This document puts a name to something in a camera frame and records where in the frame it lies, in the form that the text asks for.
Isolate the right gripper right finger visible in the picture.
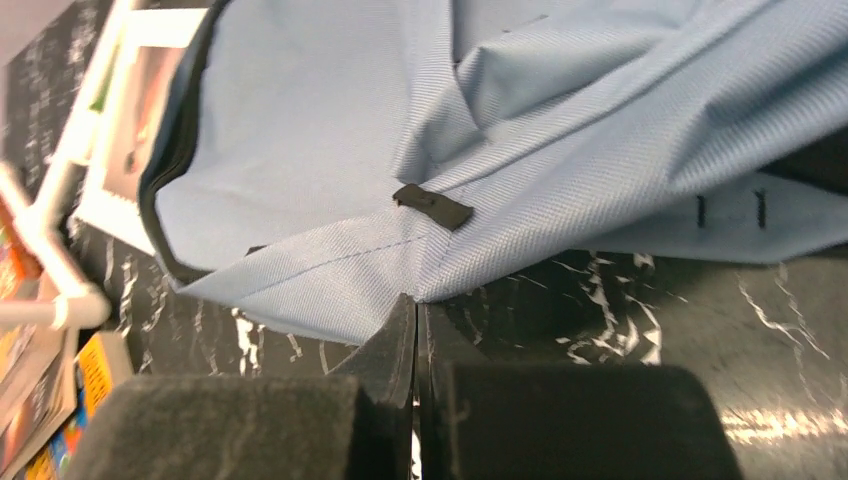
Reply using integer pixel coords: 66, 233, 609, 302
418, 304, 742, 479

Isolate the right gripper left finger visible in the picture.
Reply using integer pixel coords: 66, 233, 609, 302
66, 295, 416, 479

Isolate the blue backpack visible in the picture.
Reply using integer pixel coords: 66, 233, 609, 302
138, 1, 847, 343

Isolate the white PVC pipe frame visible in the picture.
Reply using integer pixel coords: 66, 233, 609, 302
1, 1, 143, 330

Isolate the orange green treehouse book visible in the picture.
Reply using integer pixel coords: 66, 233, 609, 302
1, 202, 43, 300

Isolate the dark sunset cover book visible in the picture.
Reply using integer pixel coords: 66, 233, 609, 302
1, 323, 79, 479

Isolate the white photo cover book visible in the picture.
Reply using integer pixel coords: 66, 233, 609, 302
74, 8, 206, 255

